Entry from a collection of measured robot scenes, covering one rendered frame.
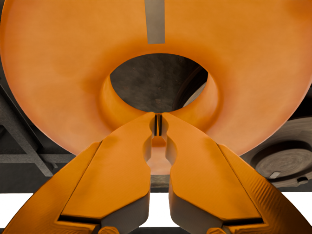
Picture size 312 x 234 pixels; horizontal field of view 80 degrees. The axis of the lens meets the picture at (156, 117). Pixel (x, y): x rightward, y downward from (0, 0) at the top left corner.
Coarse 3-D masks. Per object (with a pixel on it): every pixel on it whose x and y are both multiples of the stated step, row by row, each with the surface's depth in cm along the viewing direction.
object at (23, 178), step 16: (0, 128) 917; (32, 128) 917; (0, 144) 846; (16, 144) 847; (48, 144) 847; (0, 176) 736; (16, 176) 736; (32, 176) 736; (48, 176) 736; (0, 192) 691; (16, 192) 691; (32, 192) 691; (160, 192) 693
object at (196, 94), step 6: (198, 72) 42; (204, 72) 40; (198, 78) 41; (204, 78) 39; (192, 84) 43; (198, 84) 40; (204, 84) 37; (186, 90) 44; (192, 90) 42; (198, 90) 38; (186, 96) 43; (192, 96) 39; (180, 102) 46; (186, 102) 40; (180, 108) 42
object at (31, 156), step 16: (0, 96) 391; (0, 112) 387; (16, 112) 429; (16, 128) 422; (32, 144) 494; (0, 160) 521; (16, 160) 521; (32, 160) 513; (48, 160) 522; (64, 160) 523
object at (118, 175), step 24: (144, 120) 11; (120, 144) 9; (144, 144) 9; (96, 168) 8; (120, 168) 8; (144, 168) 8; (96, 192) 7; (120, 192) 7; (144, 192) 7; (72, 216) 6; (96, 216) 6; (120, 216) 6; (144, 216) 7
